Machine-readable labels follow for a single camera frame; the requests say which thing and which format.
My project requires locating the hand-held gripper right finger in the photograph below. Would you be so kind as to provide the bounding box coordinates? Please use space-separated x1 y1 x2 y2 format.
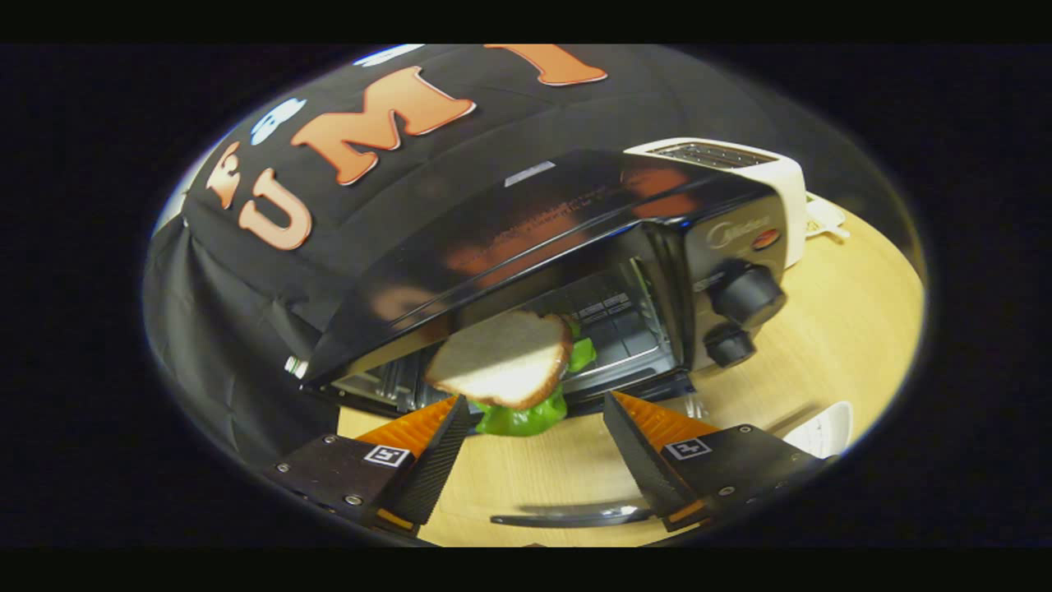
604 391 828 533

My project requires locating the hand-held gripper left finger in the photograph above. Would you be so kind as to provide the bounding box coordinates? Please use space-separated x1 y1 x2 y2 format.
263 395 472 537

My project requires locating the bread and lettuce sandwich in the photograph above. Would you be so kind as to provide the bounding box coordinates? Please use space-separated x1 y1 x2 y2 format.
424 309 598 437

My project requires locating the black toaster oven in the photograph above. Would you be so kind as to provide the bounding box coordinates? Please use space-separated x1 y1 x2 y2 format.
300 148 788 530

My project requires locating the white pop-up toaster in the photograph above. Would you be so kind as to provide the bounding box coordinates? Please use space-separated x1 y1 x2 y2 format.
625 137 808 268

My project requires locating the white plate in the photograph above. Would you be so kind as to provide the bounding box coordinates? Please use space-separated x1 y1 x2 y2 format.
783 401 854 460

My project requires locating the white dish with green print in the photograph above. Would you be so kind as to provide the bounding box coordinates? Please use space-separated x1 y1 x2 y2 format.
805 192 850 242

